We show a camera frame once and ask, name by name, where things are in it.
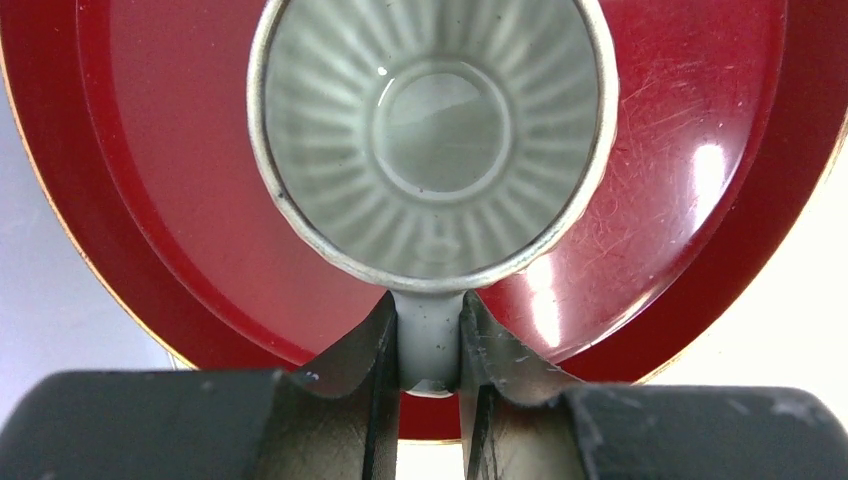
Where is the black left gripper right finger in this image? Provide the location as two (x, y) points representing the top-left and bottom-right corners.
(459, 292), (847, 479)

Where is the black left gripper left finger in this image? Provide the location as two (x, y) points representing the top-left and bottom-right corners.
(1, 295), (400, 479)

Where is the grey ribbed cup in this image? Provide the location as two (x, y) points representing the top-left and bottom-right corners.
(246, 1), (619, 398)

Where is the dark red round tray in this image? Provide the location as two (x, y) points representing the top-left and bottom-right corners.
(0, 0), (848, 444)

